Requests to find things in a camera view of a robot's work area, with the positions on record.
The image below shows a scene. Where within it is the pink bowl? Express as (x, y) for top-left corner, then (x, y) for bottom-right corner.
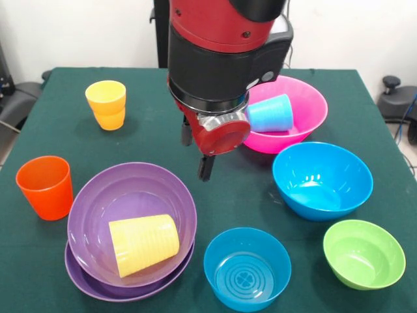
(242, 75), (328, 155)

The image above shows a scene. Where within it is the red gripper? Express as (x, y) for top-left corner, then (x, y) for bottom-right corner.
(174, 97), (252, 183)

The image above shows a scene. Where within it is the green bowl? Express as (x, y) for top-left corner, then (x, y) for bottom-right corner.
(323, 219), (407, 290)

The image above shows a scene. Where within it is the blue cup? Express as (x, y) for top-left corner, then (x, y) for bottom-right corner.
(246, 93), (295, 134)

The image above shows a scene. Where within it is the blue cable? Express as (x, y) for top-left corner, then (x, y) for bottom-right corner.
(394, 93), (417, 143)

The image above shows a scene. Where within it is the large blue bowl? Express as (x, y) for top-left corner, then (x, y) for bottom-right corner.
(272, 142), (374, 222)

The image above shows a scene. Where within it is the pale yellow translucent cup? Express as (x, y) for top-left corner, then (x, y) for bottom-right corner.
(108, 213), (181, 278)

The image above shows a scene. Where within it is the dark green table cloth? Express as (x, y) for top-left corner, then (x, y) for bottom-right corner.
(0, 67), (417, 313)

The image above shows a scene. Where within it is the orange cup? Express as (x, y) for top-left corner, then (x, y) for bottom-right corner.
(15, 155), (75, 222)

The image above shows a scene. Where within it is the amber yellow cup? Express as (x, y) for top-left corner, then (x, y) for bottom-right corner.
(92, 106), (126, 132)

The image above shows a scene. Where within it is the small blue patterned bowl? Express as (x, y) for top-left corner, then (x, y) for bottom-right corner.
(203, 227), (293, 312)

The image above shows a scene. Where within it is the black pedestal leg with caster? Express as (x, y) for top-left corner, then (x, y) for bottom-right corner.
(0, 70), (51, 133)
(377, 75), (417, 146)

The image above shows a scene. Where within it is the purple bowl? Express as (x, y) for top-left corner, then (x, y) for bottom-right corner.
(64, 239), (195, 303)
(66, 162), (198, 288)

